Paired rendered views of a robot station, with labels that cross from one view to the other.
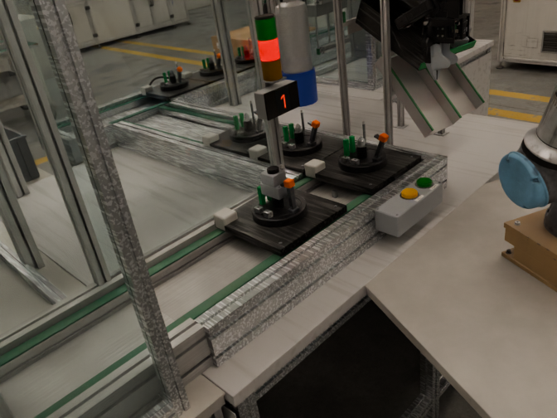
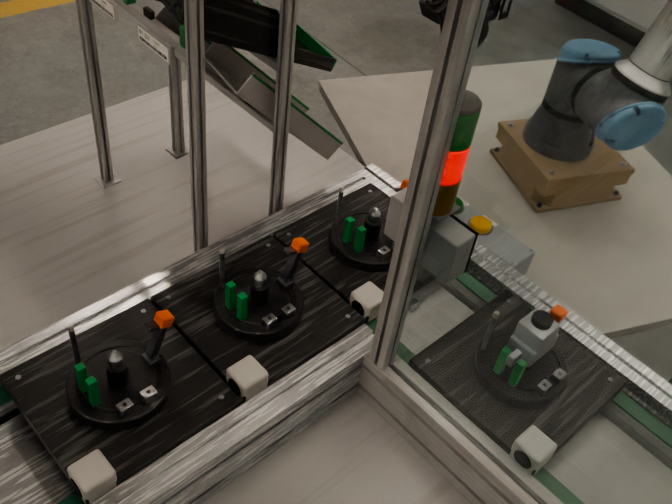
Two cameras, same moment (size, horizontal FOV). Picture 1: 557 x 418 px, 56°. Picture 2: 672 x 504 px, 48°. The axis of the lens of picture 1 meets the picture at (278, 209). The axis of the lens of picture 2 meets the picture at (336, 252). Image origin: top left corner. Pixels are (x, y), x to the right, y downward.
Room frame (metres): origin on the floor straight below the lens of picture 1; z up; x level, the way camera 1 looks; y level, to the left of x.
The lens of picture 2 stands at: (1.55, 0.68, 1.87)
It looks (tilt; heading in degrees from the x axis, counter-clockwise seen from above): 44 degrees down; 263
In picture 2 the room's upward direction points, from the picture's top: 8 degrees clockwise
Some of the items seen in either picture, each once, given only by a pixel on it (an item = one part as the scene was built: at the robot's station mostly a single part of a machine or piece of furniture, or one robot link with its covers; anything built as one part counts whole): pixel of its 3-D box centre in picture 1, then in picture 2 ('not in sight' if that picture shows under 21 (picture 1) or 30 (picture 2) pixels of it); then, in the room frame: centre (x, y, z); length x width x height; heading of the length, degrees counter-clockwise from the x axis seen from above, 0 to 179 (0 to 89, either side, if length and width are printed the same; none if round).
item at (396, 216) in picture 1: (409, 205); not in sight; (1.16, -0.34, 0.93); 0.21 x 0.07 x 0.06; 131
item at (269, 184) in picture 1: (272, 180); not in sight; (1.17, 0.01, 1.06); 0.08 x 0.04 x 0.07; 41
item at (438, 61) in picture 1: (438, 63); not in sight; (1.23, -0.43, 1.27); 0.06 x 0.03 x 0.09; 41
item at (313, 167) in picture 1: (361, 149); (372, 225); (1.38, -0.26, 1.01); 0.24 x 0.24 x 0.13; 41
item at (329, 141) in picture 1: (298, 135); (259, 289); (1.56, -0.10, 1.01); 0.24 x 0.24 x 0.13; 41
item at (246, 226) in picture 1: (280, 216); not in sight; (1.16, 0.00, 0.96); 0.24 x 0.24 x 0.02; 41
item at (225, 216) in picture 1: (225, 219); not in sight; (1.17, 0.14, 0.97); 0.05 x 0.05 x 0.04; 41
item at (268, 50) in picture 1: (268, 49); not in sight; (1.35, -0.04, 1.33); 0.05 x 0.05 x 0.05
